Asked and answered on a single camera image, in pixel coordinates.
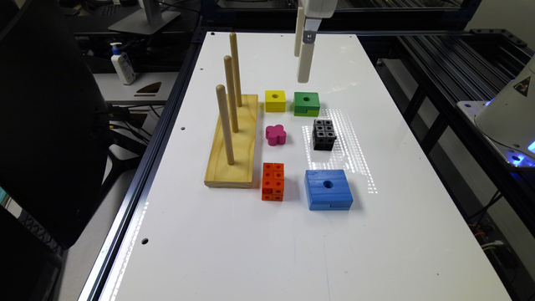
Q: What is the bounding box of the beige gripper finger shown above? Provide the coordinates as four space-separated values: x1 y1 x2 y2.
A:
294 5 304 57
297 42 314 83

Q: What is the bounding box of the blue block with hole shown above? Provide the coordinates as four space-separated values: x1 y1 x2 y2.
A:
304 170 353 211

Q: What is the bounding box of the black cube cluster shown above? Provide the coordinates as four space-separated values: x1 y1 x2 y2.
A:
313 120 337 151

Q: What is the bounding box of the wooden peg base board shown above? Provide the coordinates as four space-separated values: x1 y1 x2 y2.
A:
204 94 258 188

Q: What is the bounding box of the pink flower block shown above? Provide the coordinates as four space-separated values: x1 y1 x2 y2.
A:
266 125 287 146

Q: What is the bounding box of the black office chair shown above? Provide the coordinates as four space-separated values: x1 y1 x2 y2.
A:
0 0 110 301

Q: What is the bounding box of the middle wooden peg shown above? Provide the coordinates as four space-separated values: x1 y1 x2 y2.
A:
224 55 238 133

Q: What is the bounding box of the white lotion pump bottle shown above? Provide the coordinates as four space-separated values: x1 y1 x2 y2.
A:
110 42 136 85

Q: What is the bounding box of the orange cube cluster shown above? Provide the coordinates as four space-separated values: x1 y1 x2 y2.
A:
262 163 285 202

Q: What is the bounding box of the green block with hole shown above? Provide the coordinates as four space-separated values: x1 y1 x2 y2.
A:
293 92 320 117

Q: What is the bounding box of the yellow block with hole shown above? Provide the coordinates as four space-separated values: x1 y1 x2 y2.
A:
264 90 286 112

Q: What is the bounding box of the grey monitor stand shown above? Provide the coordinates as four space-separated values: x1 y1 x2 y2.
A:
108 0 181 35

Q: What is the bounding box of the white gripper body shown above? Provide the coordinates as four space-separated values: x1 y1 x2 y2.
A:
298 0 338 18

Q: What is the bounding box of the wooden peg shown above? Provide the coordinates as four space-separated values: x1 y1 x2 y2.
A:
224 55 238 133
216 84 235 166
229 32 242 107

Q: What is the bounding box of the black aluminium table frame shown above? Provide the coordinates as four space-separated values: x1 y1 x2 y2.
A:
80 5 534 300

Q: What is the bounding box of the front wooden peg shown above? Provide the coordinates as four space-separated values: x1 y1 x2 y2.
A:
216 84 235 166

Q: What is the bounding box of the rear wooden peg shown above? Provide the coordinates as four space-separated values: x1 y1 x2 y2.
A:
229 32 242 107

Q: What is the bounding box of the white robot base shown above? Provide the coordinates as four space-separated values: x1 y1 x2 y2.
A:
457 59 534 171

